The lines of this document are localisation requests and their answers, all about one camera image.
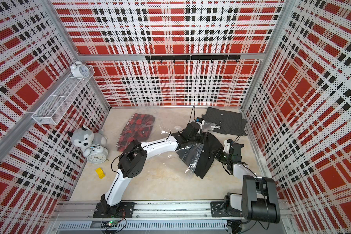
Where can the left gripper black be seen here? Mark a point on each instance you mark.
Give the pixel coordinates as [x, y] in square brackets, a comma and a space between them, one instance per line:
[202, 140]

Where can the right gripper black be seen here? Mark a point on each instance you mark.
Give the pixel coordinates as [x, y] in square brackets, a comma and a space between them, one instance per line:
[217, 156]

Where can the grey pinstripe garment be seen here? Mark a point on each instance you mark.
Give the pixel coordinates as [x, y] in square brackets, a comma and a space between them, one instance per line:
[230, 123]

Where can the red black plaid shirt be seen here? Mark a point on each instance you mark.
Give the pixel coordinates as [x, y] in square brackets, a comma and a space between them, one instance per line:
[139, 127]

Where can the clear vacuum bag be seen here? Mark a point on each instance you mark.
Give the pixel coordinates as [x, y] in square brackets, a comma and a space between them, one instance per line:
[196, 148]

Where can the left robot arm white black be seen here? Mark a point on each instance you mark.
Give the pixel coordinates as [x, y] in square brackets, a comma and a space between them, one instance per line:
[146, 163]

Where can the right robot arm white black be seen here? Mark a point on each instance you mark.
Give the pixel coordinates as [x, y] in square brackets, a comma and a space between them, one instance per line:
[257, 200]

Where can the white alarm clock on table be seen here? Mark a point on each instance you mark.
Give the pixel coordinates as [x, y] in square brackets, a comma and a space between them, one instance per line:
[96, 154]

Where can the yellow small block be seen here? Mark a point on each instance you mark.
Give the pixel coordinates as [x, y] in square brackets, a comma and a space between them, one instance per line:
[100, 173]

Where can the husky plush toy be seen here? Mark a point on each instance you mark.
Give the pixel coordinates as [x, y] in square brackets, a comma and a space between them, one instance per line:
[84, 138]

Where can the white alarm clock on shelf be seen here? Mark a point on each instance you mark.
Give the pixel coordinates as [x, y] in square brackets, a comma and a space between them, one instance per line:
[79, 70]

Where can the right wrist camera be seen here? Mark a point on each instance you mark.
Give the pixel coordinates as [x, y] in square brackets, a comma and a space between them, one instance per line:
[228, 148]

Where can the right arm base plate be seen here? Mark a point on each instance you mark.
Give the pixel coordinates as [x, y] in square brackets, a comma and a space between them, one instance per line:
[223, 209]

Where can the black hook rail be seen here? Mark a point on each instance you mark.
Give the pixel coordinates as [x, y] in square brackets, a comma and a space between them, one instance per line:
[192, 57]

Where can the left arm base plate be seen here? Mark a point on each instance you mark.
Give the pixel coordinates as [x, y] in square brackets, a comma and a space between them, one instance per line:
[124, 209]

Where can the white wire shelf basket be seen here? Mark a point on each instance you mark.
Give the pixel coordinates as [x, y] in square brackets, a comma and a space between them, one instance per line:
[56, 105]

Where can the aluminium mounting rail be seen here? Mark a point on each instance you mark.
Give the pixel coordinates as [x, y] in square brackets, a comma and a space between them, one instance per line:
[143, 210]

